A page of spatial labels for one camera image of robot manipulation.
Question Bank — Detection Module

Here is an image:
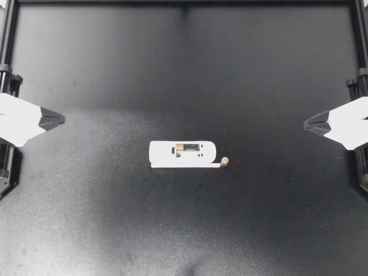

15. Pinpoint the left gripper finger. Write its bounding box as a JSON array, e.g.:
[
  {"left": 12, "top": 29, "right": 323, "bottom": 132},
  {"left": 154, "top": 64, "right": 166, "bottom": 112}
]
[
  {"left": 0, "top": 93, "right": 67, "bottom": 122},
  {"left": 0, "top": 114, "right": 67, "bottom": 149}
]

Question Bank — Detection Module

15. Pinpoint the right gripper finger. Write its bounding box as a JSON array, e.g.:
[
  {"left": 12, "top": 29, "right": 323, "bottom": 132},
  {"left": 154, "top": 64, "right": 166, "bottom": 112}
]
[
  {"left": 304, "top": 96, "right": 368, "bottom": 125},
  {"left": 304, "top": 118, "right": 368, "bottom": 151}
]

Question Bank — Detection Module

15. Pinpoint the black frame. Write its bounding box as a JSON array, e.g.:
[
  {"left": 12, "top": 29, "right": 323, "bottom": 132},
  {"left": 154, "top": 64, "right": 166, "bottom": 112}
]
[{"left": 0, "top": 0, "right": 368, "bottom": 100}]

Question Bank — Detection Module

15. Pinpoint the white remote control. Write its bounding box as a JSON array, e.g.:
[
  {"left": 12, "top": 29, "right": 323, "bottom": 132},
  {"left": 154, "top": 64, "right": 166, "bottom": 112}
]
[{"left": 148, "top": 140, "right": 217, "bottom": 164}]

